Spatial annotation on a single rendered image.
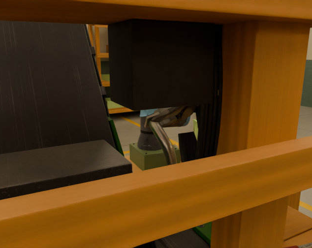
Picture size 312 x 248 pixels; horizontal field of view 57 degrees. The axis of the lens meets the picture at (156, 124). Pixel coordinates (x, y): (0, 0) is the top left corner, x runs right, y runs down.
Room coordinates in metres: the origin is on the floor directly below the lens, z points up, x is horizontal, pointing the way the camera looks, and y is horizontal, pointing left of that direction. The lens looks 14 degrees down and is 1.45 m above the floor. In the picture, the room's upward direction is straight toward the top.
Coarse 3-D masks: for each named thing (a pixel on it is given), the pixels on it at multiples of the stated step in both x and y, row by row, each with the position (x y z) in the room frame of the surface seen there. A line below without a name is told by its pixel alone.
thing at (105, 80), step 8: (88, 24) 6.31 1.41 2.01; (96, 32) 5.92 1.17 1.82; (96, 40) 5.92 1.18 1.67; (96, 48) 5.91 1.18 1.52; (96, 56) 5.93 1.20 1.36; (104, 56) 5.95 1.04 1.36; (104, 80) 6.26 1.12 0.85; (112, 104) 6.10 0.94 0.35; (112, 112) 6.01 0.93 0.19; (120, 112) 6.10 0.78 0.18
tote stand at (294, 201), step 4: (180, 156) 2.01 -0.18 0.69; (180, 160) 2.01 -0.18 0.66; (300, 192) 1.57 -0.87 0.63; (292, 196) 1.55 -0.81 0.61; (296, 196) 1.56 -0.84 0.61; (288, 200) 1.54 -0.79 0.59; (292, 200) 1.55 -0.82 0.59; (296, 200) 1.56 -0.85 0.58; (288, 204) 1.54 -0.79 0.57; (292, 204) 1.55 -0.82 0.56; (296, 204) 1.56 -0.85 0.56; (296, 208) 1.56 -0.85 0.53
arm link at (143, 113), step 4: (140, 112) 1.49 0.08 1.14; (144, 112) 1.46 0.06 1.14; (148, 112) 1.45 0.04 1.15; (152, 112) 1.45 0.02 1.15; (140, 116) 1.48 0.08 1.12; (144, 116) 1.45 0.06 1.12; (140, 120) 1.49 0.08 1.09; (144, 120) 1.46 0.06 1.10; (140, 124) 1.49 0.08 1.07; (144, 124) 1.46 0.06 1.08; (140, 128) 1.49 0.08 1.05; (144, 128) 1.46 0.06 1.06; (148, 128) 1.45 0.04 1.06
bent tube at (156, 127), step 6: (156, 114) 0.78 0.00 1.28; (150, 120) 0.79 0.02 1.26; (144, 126) 0.81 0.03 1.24; (150, 126) 0.78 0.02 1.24; (156, 126) 0.77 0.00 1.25; (156, 132) 0.76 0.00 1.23; (162, 132) 0.76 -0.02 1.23; (156, 138) 0.76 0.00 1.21; (162, 138) 0.75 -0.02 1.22; (168, 138) 0.76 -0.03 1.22; (162, 144) 0.74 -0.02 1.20; (168, 144) 0.74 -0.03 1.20; (168, 150) 0.74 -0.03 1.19; (168, 156) 0.73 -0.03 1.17; (174, 156) 0.74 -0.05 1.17; (168, 162) 0.74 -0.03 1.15; (174, 162) 0.74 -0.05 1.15
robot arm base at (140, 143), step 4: (140, 132) 1.49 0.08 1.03; (144, 132) 1.46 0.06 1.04; (148, 132) 1.45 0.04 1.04; (152, 132) 1.45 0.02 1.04; (140, 136) 1.48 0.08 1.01; (144, 136) 1.45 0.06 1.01; (148, 136) 1.45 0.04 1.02; (152, 136) 1.44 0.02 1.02; (140, 140) 1.46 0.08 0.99; (144, 140) 1.45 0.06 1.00; (148, 140) 1.45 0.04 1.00; (152, 140) 1.44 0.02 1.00; (156, 140) 1.44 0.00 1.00; (140, 144) 1.45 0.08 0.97; (144, 144) 1.44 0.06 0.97; (148, 144) 1.45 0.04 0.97; (152, 144) 1.43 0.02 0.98; (156, 144) 1.44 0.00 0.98; (140, 148) 1.45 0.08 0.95; (144, 148) 1.44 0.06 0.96; (148, 148) 1.43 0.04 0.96; (152, 148) 1.43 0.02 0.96; (156, 148) 1.43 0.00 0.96; (160, 148) 1.45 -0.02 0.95
